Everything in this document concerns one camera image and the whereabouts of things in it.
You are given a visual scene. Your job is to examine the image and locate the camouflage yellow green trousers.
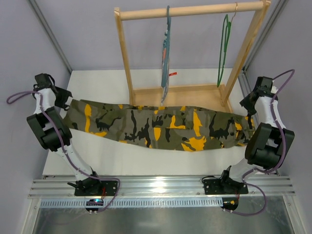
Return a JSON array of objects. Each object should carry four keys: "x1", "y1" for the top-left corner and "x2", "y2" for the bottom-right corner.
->
[{"x1": 64, "y1": 99, "x2": 255, "y2": 152}]

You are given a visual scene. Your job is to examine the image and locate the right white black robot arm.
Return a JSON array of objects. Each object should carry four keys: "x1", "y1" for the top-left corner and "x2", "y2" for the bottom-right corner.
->
[{"x1": 202, "y1": 77, "x2": 294, "y2": 195}]

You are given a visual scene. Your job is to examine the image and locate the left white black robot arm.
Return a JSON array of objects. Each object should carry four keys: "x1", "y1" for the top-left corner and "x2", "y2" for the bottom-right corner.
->
[{"x1": 27, "y1": 73, "x2": 103, "y2": 196}]

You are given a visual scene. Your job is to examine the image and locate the blue plastic hanger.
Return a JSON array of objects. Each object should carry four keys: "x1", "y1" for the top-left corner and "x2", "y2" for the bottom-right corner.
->
[{"x1": 161, "y1": 5, "x2": 171, "y2": 88}]

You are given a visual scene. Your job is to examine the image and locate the patterned folded garment on hanger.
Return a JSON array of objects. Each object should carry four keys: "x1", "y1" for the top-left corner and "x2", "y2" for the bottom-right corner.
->
[{"x1": 160, "y1": 29, "x2": 171, "y2": 106}]

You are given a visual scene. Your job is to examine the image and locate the wooden clothes rack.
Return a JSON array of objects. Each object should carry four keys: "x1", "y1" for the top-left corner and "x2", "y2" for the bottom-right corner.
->
[{"x1": 114, "y1": 0, "x2": 271, "y2": 112}]

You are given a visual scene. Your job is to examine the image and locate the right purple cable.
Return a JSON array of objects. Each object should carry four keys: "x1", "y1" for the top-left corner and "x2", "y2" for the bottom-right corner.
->
[{"x1": 229, "y1": 69, "x2": 296, "y2": 217}]

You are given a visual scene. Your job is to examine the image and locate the purple cable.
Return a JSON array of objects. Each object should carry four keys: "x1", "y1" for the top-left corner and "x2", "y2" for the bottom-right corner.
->
[
  {"x1": 6, "y1": 90, "x2": 121, "y2": 215},
  {"x1": 229, "y1": 69, "x2": 296, "y2": 217}
]

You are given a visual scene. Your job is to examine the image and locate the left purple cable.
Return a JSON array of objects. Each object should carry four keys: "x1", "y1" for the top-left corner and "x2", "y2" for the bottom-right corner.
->
[{"x1": 6, "y1": 90, "x2": 121, "y2": 215}]

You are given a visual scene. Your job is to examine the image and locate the green wire hanger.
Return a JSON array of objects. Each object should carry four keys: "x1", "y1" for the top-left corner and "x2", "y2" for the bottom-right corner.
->
[{"x1": 216, "y1": 2, "x2": 238, "y2": 87}]

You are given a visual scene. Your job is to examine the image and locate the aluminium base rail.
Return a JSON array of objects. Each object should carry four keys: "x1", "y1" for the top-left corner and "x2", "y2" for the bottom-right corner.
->
[{"x1": 28, "y1": 174, "x2": 295, "y2": 198}]

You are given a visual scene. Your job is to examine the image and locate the slotted grey cable duct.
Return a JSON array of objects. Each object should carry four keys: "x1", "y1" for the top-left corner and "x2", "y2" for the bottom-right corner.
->
[{"x1": 39, "y1": 197, "x2": 223, "y2": 209}]

